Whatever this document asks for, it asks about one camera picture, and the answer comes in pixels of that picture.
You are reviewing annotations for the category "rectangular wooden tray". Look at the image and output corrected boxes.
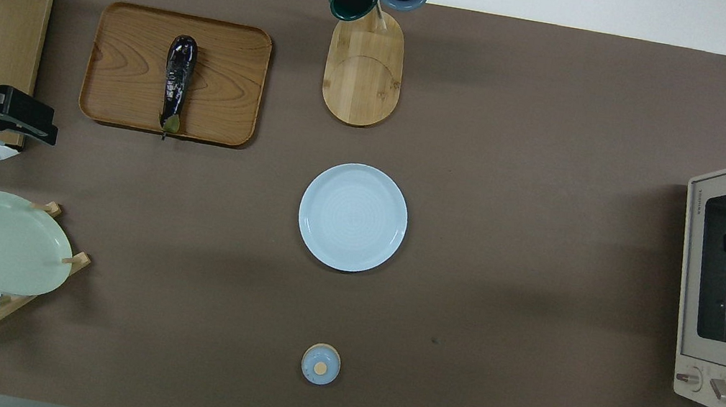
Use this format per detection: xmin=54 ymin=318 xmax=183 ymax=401
xmin=75 ymin=0 xmax=276 ymax=151

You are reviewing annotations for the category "wooden mug tree stand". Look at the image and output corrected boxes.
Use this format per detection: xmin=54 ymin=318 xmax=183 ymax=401
xmin=295 ymin=0 xmax=432 ymax=135

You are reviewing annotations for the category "brown table mat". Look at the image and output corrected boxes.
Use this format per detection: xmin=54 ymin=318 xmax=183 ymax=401
xmin=0 ymin=0 xmax=726 ymax=407

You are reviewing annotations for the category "small blue lidded jar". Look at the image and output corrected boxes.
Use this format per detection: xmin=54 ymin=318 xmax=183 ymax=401
xmin=298 ymin=340 xmax=345 ymax=388

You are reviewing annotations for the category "dark purple eggplant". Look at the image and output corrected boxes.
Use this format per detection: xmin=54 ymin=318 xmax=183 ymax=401
xmin=153 ymin=32 xmax=202 ymax=143

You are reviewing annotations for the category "pale green racked plate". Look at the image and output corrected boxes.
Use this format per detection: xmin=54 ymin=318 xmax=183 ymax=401
xmin=0 ymin=191 xmax=82 ymax=303

